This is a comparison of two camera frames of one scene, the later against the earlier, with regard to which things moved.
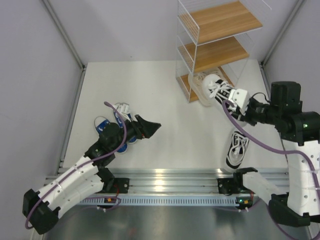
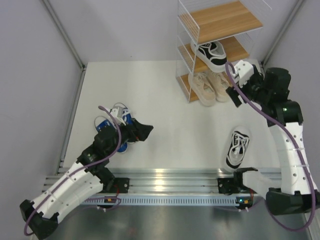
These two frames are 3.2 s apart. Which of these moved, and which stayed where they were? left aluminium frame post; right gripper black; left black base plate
Moved: right gripper black
Stayed: left aluminium frame post; left black base plate
